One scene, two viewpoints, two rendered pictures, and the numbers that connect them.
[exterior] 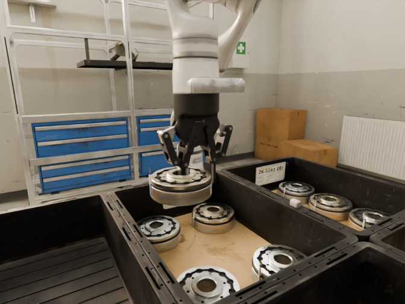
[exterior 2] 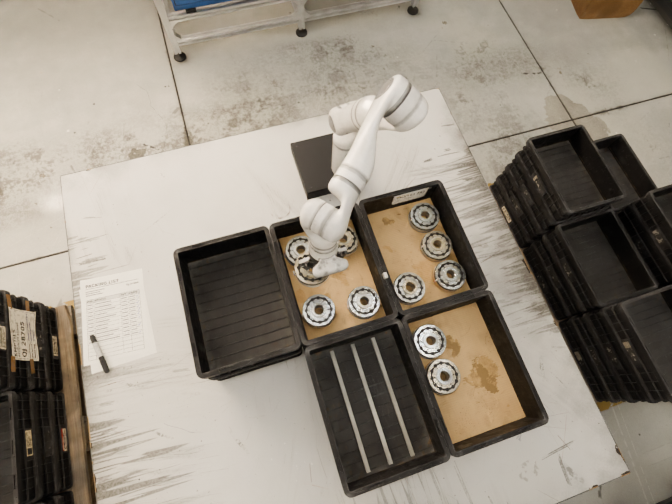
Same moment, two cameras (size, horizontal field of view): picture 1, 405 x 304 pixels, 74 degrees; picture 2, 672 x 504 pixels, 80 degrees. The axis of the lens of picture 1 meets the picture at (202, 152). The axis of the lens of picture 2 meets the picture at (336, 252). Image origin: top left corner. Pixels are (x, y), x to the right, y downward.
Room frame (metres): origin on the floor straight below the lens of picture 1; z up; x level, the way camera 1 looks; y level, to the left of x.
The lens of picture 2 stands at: (0.09, -0.06, 2.11)
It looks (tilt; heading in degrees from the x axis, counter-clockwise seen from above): 70 degrees down; 6
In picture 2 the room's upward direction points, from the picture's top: 8 degrees clockwise
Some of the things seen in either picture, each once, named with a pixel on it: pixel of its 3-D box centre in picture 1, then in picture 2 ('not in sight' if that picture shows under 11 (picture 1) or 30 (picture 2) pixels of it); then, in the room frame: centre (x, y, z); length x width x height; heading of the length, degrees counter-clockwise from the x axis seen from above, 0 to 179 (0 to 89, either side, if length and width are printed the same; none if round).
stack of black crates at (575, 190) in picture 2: not in sight; (548, 191); (1.30, -0.96, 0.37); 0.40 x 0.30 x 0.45; 31
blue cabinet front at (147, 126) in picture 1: (174, 143); not in sight; (2.57, 0.28, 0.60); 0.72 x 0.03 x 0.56; 121
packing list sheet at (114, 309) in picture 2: not in sight; (114, 317); (0.18, 0.67, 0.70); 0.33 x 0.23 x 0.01; 31
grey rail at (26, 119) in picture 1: (131, 113); not in sight; (2.38, 0.63, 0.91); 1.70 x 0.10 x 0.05; 121
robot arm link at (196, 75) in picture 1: (201, 72); (325, 250); (0.43, 0.00, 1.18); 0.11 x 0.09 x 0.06; 31
